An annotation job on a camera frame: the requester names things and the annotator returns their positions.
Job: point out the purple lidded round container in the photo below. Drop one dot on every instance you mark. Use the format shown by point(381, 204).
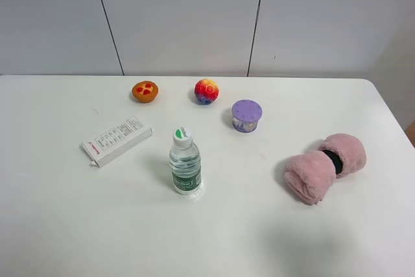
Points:
point(246, 115)

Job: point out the black band around towel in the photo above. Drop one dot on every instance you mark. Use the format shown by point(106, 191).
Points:
point(335, 158)

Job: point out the rainbow textured ball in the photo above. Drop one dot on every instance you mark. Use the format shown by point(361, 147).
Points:
point(206, 91)

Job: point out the orange toy fruit tart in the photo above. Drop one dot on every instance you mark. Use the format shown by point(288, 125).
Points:
point(145, 91)

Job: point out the white cardboard box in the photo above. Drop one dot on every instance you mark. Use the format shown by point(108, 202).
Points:
point(116, 141)

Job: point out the rolled pink fluffy towel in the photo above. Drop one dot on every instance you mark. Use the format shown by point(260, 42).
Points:
point(310, 175)

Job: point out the clear water bottle green label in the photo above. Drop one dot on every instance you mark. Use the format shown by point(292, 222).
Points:
point(185, 162)

